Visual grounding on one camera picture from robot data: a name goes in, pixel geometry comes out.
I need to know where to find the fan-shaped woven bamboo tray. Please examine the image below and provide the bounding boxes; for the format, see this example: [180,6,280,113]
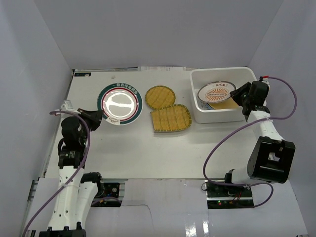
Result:
[150,104,192,133]

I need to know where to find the white plastic bin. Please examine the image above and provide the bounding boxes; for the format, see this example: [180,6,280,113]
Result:
[190,67,256,123]

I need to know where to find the dark label sticker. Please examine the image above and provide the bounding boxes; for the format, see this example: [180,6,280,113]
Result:
[74,72,91,77]

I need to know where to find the yellow plate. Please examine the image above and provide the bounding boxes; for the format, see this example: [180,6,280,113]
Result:
[209,98,239,110]

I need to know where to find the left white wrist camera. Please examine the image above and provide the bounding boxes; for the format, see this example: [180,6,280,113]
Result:
[60,100,80,114]

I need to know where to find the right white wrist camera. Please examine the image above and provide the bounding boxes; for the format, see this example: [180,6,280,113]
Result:
[258,76,270,87]

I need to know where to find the white plate green red rim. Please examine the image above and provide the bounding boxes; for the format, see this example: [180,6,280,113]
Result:
[97,82,143,126]

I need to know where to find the white plate orange sunburst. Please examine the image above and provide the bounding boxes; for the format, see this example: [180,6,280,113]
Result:
[197,81,236,103]

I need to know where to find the round woven bamboo tray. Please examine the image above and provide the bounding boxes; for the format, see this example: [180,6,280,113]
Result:
[145,85,176,110]

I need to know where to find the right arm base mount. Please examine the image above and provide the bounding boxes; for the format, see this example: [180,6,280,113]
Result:
[201,181,254,209]

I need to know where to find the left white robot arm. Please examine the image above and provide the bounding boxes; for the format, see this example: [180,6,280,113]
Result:
[39,109,104,237]

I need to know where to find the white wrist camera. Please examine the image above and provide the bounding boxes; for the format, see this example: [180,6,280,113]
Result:
[258,76,270,87]
[60,100,80,114]

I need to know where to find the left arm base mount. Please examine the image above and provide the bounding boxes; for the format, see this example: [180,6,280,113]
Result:
[91,183,121,207]

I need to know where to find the white paper sheets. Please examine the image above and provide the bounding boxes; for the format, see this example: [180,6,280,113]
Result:
[137,66,187,72]

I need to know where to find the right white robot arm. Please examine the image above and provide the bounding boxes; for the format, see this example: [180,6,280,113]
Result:
[223,79,296,197]

